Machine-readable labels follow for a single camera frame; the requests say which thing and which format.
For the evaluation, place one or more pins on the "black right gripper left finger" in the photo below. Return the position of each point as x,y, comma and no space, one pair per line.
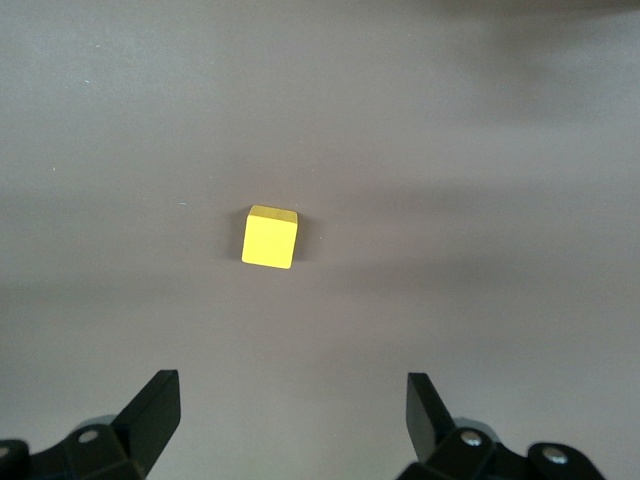
135,440

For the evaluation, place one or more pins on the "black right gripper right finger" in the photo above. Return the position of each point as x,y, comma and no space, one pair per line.
450,455

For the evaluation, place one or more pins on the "yellow wooden block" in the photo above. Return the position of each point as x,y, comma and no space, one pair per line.
269,242

